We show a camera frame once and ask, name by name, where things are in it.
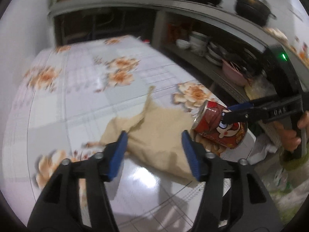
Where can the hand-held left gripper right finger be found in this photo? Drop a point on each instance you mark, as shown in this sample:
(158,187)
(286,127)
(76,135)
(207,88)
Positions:
(190,157)

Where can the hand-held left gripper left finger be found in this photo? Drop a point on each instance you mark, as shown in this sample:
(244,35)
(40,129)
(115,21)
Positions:
(118,154)

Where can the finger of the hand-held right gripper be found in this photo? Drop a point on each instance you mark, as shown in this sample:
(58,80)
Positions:
(239,107)
(237,117)

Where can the red cartoon can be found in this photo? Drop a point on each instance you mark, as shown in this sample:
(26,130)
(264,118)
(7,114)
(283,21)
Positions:
(217,130)

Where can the beige cloth bag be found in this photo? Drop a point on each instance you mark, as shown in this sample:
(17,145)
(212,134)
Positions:
(159,137)

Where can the person's right hand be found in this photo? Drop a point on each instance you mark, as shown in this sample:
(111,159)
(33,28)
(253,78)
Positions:
(291,140)

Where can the yellow plastic bag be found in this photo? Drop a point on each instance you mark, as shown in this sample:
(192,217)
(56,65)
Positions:
(258,89)

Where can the pink plastic basin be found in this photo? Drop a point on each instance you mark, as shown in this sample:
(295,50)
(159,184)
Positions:
(234,76)

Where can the perforated metal shelf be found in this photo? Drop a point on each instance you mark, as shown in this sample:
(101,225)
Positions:
(217,77)

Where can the red and yellow utensils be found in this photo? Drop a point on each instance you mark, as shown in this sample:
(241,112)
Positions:
(235,65)

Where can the light cloth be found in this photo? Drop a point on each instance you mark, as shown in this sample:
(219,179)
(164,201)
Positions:
(275,32)

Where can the stack of plates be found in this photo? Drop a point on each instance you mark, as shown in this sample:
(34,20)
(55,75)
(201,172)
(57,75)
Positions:
(214,54)

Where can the black cooking pot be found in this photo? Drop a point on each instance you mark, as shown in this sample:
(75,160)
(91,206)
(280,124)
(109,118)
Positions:
(251,7)

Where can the stacked ceramic bowls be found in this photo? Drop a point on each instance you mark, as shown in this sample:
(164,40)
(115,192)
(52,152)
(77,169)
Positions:
(198,41)

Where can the white ceramic bowl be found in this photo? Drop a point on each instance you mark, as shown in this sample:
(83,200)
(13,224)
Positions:
(183,44)

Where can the white green plastic bag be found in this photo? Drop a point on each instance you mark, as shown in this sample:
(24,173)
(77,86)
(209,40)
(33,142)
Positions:
(287,193)

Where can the red packets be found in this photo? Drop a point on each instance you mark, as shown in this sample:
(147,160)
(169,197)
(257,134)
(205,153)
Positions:
(176,32)

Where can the cooking oil bottle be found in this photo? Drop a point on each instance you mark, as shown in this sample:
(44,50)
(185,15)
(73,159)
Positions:
(146,41)

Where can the grey concrete counter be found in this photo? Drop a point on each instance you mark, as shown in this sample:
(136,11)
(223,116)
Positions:
(144,2)

